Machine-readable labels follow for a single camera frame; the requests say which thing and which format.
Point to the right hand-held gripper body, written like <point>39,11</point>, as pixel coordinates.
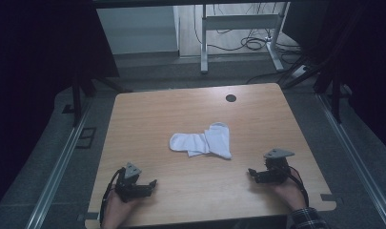
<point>276,168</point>

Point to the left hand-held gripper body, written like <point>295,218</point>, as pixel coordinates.
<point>130,187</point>

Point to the white sock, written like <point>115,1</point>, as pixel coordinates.
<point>189,143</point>
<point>219,140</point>

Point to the person's left hand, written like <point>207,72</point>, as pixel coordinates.
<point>117,211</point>

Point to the person's right hand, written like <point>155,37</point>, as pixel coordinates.
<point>290,194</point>

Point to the black round table grommet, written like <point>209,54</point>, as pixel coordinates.
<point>231,98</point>

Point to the black metal stand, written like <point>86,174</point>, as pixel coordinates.
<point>77,95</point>
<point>335,92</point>

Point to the white power strip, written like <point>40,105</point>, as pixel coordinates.
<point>299,71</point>

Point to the dark curtain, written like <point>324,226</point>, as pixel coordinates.
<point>365,63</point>
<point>38,79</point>

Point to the black floor socket frame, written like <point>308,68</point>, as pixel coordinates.
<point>85,137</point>

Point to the aluminium floor rail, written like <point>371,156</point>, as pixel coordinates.
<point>57,171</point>
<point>355,159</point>

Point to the white metal desk frame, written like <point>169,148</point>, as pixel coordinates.
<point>238,22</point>

